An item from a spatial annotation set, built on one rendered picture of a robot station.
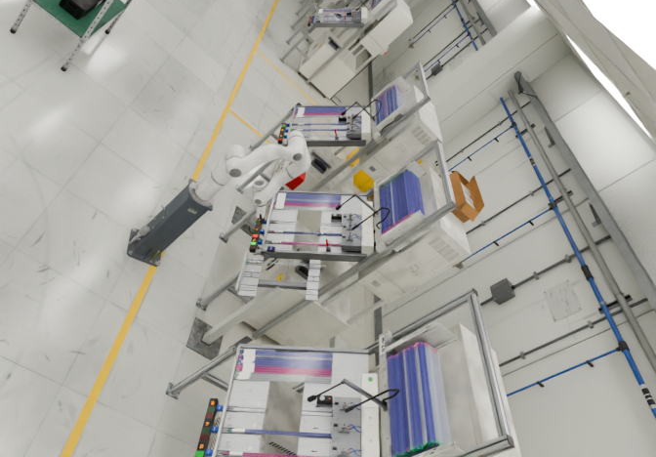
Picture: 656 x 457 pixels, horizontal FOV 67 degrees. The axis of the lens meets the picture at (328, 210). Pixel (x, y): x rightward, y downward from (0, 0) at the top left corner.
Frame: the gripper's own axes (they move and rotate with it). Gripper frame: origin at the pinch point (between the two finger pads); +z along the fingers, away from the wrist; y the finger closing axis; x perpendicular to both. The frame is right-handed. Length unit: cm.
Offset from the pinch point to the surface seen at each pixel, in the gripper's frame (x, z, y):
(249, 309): -2, 33, 51
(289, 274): 19.2, 39.5, 11.8
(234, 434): 9, 11, 146
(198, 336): -41, 67, 49
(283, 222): 13.0, 10.2, -11.8
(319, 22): 11, 5, -446
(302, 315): 29, 73, 20
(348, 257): 61, 11, 21
